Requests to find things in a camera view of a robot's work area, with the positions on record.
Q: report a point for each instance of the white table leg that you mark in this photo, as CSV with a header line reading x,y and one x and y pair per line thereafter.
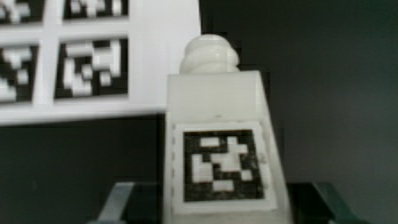
x,y
224,186

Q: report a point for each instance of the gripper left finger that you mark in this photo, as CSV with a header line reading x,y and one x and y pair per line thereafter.
x,y
130,207

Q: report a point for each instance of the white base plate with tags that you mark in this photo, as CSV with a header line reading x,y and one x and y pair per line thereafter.
x,y
89,51

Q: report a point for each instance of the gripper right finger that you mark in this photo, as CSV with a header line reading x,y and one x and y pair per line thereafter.
x,y
318,205

